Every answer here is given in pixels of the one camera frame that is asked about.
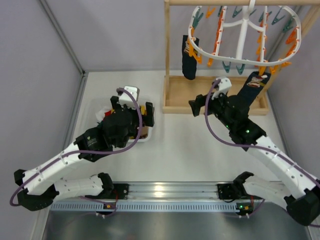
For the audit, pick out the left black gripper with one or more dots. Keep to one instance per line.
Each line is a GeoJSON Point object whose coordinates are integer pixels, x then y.
{"type": "Point", "coordinates": [132, 110]}

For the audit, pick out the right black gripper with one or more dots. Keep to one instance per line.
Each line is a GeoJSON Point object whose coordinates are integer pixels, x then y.
{"type": "Point", "coordinates": [218, 105]}

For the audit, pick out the navy sock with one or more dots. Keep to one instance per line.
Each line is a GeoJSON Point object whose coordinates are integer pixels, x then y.
{"type": "Point", "coordinates": [189, 64]}
{"type": "Point", "coordinates": [253, 85]}

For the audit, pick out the white round clip hanger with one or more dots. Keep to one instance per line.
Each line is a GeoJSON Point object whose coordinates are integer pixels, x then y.
{"type": "Point", "coordinates": [195, 52]}

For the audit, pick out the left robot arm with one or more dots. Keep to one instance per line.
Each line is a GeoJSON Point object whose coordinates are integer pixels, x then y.
{"type": "Point", "coordinates": [41, 186]}

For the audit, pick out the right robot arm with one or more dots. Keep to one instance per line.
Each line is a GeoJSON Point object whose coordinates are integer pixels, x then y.
{"type": "Point", "coordinates": [298, 193]}

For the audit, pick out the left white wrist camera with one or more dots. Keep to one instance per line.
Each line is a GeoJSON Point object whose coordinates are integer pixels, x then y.
{"type": "Point", "coordinates": [128, 93]}

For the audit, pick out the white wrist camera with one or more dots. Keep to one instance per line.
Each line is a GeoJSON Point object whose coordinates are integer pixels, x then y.
{"type": "Point", "coordinates": [222, 85]}
{"type": "Point", "coordinates": [128, 93]}

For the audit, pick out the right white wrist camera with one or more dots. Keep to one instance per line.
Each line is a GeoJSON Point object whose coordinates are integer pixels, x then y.
{"type": "Point", "coordinates": [222, 85]}

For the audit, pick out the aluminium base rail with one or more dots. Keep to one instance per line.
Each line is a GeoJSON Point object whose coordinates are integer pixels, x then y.
{"type": "Point", "coordinates": [159, 197]}

